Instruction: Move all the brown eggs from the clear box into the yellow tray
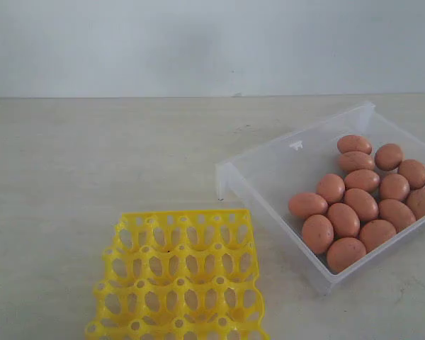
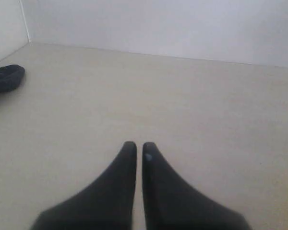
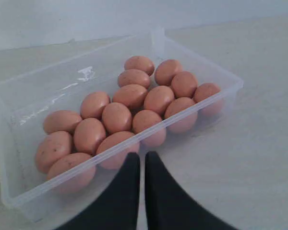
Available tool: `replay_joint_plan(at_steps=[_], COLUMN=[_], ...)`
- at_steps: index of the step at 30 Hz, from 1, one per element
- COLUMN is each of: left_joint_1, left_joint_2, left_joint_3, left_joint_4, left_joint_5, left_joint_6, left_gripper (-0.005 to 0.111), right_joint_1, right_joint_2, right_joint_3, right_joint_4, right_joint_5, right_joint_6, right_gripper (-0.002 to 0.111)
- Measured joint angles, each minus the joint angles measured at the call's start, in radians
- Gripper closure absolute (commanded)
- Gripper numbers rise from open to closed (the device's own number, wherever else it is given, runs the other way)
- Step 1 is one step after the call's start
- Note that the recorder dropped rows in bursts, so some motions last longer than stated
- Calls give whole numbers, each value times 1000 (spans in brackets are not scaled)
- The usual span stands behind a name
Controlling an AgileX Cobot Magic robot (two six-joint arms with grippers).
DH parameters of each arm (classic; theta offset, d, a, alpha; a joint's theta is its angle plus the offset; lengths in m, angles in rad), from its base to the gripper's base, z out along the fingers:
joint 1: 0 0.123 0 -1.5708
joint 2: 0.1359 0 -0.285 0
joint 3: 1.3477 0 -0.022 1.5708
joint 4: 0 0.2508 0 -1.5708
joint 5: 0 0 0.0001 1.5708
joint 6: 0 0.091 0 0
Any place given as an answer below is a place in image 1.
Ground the yellow plastic egg tray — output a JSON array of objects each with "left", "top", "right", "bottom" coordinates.
[{"left": 85, "top": 209, "right": 268, "bottom": 339}]

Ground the clear plastic bin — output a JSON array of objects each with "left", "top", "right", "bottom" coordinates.
[{"left": 216, "top": 101, "right": 425, "bottom": 295}]

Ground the brown egg front bottom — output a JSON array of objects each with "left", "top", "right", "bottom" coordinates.
[{"left": 327, "top": 237, "right": 366, "bottom": 274}]

